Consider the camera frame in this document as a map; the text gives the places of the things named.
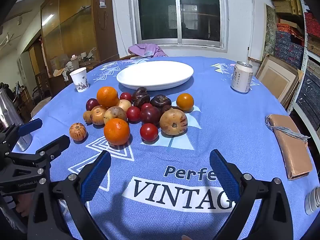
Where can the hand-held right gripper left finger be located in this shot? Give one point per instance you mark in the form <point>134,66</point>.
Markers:
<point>96,177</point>

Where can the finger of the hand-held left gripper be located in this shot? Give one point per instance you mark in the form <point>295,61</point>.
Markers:
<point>53,146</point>
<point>31,126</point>

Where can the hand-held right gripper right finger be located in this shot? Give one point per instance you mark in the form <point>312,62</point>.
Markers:
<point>222,175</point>

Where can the striped orange passion fruit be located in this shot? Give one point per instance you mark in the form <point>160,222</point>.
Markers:
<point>78,131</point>

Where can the orange mandarin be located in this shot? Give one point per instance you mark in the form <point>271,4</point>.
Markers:
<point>117,135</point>
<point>107,96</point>

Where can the orange tan passion fruit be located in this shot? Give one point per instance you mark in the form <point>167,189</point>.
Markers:
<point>98,115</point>

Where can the dark purple plum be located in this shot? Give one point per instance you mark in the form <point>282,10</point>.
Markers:
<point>150,115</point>
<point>92,104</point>

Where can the large tan passion fruit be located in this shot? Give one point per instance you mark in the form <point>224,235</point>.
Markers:
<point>173,122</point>

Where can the pale yellow passion fruit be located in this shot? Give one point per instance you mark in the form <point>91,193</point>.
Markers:
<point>124,105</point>

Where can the orange yellow tomato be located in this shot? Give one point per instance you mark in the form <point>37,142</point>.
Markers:
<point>185,101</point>

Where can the dark wrinkled passion fruit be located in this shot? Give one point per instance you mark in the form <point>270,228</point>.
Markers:
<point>140,100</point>
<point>141,90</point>
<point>170,108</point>
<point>160,101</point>

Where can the white oval plate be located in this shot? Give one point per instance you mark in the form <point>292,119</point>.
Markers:
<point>155,73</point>

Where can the person's left forearm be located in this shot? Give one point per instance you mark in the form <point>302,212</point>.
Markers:
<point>6,215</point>

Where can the person's left hand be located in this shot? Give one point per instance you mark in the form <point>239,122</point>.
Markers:
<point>22,205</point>

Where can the silver metal bottle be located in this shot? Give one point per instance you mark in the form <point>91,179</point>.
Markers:
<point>7,110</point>

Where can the dark wooden chair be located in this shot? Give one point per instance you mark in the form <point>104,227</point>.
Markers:
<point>41,82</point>

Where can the blue printed tablecloth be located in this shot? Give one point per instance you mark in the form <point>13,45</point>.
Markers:
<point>225,120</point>

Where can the white floral paper cup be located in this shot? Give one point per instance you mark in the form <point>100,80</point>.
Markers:
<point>80,80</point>

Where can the white ribbed jar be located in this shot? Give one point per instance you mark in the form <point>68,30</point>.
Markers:
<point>313,200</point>

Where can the white beverage can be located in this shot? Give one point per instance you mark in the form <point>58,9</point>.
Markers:
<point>241,77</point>

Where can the wooden glass door cabinet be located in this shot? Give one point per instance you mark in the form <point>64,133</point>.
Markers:
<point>75,25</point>

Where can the wooden chair with purple cloth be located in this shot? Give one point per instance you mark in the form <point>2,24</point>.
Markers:
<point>131,56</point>

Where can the purple cloth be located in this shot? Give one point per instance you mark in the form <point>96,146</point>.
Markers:
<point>147,50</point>

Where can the white metal shelf rack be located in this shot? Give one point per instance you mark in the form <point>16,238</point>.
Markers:
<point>303,62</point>

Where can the stack of patterned gift boxes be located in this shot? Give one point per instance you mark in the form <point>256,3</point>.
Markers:
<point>290,45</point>

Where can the white pipe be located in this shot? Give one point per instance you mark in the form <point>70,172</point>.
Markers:
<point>250,30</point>

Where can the mottled green board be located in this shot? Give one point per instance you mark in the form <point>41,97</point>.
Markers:
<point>271,30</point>

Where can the sliding glass window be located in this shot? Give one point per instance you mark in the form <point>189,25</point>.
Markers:
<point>178,10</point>

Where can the wooden picture frame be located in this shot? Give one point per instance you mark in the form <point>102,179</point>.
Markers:
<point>277,80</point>

